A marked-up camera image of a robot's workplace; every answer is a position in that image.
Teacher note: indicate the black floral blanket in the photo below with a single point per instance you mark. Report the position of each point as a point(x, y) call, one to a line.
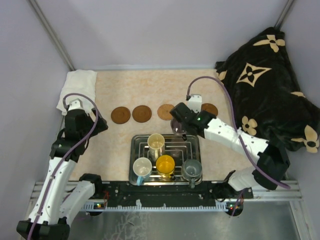
point(267, 100)

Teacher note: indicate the dark wooden coaster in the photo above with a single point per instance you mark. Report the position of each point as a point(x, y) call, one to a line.
point(142, 114)
point(210, 108)
point(120, 115)

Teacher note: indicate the white mug blue handle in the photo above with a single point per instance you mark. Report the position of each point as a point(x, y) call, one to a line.
point(142, 168)

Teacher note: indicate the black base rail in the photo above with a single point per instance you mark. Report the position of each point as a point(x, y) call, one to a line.
point(125, 194)

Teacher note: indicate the yellow cup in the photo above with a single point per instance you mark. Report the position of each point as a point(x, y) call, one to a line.
point(165, 166)

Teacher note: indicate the white folded cloth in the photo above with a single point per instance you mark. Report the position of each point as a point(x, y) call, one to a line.
point(80, 82)

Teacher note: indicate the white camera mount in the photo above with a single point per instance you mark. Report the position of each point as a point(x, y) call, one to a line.
point(195, 103)
point(76, 104)

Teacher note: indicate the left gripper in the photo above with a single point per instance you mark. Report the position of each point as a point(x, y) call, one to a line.
point(100, 126)

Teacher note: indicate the cream tall cup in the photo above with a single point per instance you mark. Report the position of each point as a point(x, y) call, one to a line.
point(156, 146)

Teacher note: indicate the purple translucent cup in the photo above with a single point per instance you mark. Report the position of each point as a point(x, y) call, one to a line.
point(177, 129)

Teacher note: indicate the woven rattan coaster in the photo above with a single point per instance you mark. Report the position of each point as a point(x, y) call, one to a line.
point(163, 112)

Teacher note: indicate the metal tray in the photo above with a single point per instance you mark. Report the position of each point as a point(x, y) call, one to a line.
point(175, 147)

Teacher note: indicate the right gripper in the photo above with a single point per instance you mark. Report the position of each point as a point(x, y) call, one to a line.
point(198, 112)

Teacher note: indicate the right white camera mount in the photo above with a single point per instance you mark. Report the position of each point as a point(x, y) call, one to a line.
point(195, 103)

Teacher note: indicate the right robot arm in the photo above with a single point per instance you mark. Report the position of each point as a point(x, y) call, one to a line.
point(269, 162)

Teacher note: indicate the grey mug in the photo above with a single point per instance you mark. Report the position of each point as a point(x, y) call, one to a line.
point(191, 171)

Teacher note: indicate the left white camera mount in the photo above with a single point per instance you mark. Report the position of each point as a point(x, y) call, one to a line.
point(76, 104)

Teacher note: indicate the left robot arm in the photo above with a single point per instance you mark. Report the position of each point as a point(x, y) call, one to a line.
point(54, 212)

